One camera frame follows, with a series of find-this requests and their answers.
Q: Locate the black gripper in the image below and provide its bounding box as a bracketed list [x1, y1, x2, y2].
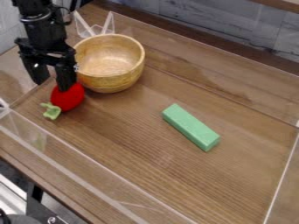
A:
[15, 14, 77, 92]

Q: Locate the red plush fruit green stem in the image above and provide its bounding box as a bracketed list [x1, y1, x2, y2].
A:
[41, 83, 85, 120]

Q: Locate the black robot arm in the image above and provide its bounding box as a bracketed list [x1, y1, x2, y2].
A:
[12, 0, 76, 92]

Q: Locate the wooden bowl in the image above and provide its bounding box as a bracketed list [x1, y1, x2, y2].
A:
[75, 34, 145, 94]

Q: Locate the green rectangular block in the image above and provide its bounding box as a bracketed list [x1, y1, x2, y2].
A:
[161, 104, 220, 151]

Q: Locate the clear acrylic tray enclosure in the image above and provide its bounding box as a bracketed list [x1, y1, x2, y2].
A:
[0, 16, 299, 224]

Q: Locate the black table leg bracket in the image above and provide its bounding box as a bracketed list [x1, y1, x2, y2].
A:
[25, 182, 80, 224]

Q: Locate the black cable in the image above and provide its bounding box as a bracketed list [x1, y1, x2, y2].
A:
[0, 208, 12, 224]

